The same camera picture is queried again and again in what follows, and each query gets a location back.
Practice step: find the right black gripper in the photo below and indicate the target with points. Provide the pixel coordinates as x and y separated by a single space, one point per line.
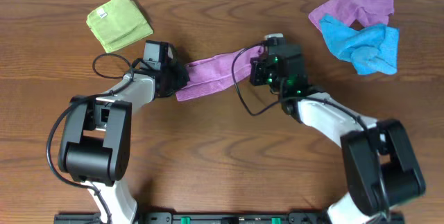
258 68

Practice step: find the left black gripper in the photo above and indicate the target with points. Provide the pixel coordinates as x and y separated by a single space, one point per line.
177 77

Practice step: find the purple microfiber cloth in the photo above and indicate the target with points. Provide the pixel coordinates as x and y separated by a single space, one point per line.
212 75

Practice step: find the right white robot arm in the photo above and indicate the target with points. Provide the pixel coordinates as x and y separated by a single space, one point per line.
381 168

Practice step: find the folded green cloth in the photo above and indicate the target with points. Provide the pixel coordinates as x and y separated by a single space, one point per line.
117 24

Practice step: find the crumpled blue cloth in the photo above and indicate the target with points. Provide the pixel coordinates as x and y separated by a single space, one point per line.
372 49

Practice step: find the purple cloth at back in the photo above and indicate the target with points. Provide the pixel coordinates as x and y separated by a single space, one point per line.
366 12

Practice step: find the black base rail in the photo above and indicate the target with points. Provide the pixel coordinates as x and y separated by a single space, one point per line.
169 218

